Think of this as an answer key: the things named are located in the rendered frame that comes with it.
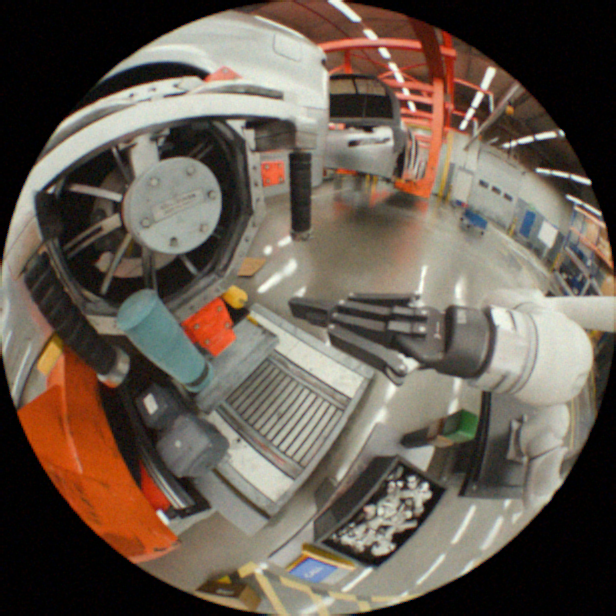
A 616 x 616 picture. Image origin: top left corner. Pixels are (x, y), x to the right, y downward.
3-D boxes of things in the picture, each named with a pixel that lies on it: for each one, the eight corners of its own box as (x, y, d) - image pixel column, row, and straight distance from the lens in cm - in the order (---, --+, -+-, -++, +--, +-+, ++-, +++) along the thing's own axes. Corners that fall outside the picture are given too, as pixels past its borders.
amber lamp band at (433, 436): (430, 420, 38) (443, 415, 35) (446, 428, 40) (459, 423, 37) (423, 440, 37) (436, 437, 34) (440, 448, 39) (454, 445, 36)
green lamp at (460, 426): (446, 413, 34) (462, 406, 31) (463, 421, 36) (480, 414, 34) (440, 436, 33) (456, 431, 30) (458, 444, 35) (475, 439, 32)
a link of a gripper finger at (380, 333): (420, 348, 22) (419, 358, 22) (334, 329, 24) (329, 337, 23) (428, 324, 20) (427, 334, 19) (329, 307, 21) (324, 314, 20)
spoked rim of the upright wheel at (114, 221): (225, 170, 83) (117, 115, 78) (263, 165, 64) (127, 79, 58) (181, 287, 82) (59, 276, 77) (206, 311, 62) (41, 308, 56)
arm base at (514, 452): (528, 421, 116) (537, 416, 114) (523, 465, 109) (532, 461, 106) (510, 411, 103) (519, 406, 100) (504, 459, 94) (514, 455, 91)
